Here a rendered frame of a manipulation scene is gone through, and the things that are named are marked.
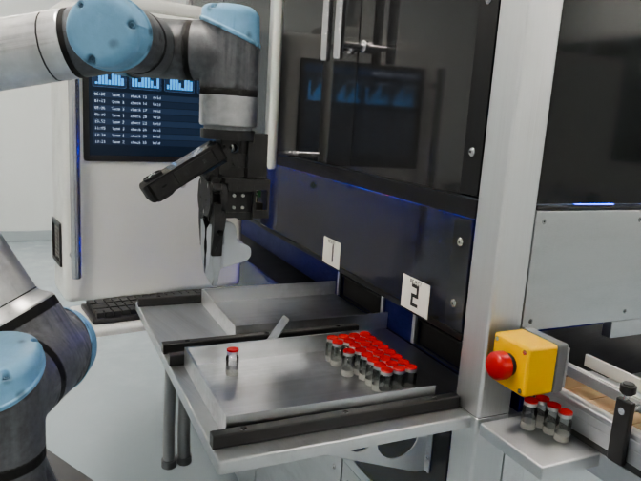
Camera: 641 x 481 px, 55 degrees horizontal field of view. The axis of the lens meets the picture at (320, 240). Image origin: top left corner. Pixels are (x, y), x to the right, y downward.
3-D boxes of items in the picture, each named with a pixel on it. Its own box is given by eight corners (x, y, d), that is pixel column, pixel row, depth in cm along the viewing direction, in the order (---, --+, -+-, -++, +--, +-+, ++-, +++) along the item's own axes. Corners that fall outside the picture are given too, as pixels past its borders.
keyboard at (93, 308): (226, 292, 178) (227, 283, 177) (248, 306, 166) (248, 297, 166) (80, 307, 157) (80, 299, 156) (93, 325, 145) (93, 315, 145)
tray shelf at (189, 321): (325, 295, 161) (325, 288, 161) (509, 419, 99) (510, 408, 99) (134, 309, 141) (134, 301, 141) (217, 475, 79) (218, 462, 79)
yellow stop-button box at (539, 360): (526, 371, 94) (531, 326, 92) (562, 391, 88) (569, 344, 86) (486, 378, 91) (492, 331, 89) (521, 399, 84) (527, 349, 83)
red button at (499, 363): (501, 370, 89) (505, 345, 89) (520, 382, 86) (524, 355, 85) (480, 374, 88) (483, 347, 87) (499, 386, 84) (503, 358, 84)
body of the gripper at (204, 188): (269, 223, 83) (273, 132, 80) (205, 224, 79) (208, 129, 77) (252, 214, 90) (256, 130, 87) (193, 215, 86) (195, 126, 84)
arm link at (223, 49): (201, 10, 83) (265, 13, 83) (199, 94, 85) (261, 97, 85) (188, -2, 75) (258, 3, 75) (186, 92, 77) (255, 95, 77)
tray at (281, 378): (357, 346, 122) (359, 329, 121) (433, 406, 98) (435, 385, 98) (184, 365, 107) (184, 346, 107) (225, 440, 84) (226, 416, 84)
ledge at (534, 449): (547, 420, 100) (548, 408, 100) (613, 461, 89) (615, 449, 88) (478, 433, 94) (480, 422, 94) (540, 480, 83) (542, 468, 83)
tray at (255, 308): (334, 293, 157) (335, 280, 156) (386, 327, 134) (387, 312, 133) (201, 303, 142) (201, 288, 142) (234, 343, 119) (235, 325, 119)
